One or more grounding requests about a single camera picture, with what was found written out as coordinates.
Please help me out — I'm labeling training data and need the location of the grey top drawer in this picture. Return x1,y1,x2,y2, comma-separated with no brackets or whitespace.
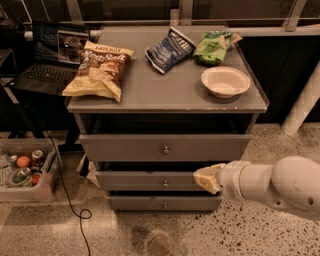
80,134,250,162

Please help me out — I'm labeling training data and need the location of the black power cable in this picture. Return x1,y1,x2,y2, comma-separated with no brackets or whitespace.
31,106,93,256

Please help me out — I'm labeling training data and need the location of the green chips bag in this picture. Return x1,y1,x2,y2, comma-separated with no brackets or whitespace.
193,30,242,66

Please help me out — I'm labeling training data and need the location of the blue chips bag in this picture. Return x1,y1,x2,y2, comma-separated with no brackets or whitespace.
145,27,196,74

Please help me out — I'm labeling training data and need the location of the white paper bowl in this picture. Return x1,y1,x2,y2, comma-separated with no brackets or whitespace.
201,66,251,98

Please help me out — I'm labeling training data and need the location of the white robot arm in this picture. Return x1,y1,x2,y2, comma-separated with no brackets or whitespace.
193,156,320,221

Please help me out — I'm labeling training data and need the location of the soda can in bin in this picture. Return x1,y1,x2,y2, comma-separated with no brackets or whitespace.
31,150,44,167

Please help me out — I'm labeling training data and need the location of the grey bottom drawer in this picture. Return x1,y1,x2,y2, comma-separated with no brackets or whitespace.
108,196,221,211

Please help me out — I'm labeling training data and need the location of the green can in bin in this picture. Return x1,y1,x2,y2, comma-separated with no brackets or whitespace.
9,167,31,186

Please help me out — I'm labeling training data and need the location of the black laptop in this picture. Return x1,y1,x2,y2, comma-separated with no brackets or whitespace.
14,21,90,95

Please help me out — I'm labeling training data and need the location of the white support pole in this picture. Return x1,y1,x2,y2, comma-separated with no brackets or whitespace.
281,61,320,136

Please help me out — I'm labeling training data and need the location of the grey drawer cabinet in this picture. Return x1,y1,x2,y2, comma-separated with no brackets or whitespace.
68,26,268,201

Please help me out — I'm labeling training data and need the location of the sea salt chips bag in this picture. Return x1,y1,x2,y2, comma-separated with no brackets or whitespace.
62,41,134,102

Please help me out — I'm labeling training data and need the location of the red can in bin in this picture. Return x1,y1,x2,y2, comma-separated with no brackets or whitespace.
30,173,41,186

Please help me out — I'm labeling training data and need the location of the clear plastic storage bin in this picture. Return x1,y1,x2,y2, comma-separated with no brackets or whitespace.
0,138,61,202

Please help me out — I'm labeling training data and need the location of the orange fruit in bin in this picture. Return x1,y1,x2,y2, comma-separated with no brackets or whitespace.
17,156,31,168

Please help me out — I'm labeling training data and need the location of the grey drawer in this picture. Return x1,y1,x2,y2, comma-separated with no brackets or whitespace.
108,196,221,211
96,171,204,191
80,134,250,162

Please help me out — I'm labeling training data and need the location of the grey middle drawer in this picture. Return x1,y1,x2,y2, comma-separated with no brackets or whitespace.
96,171,204,191

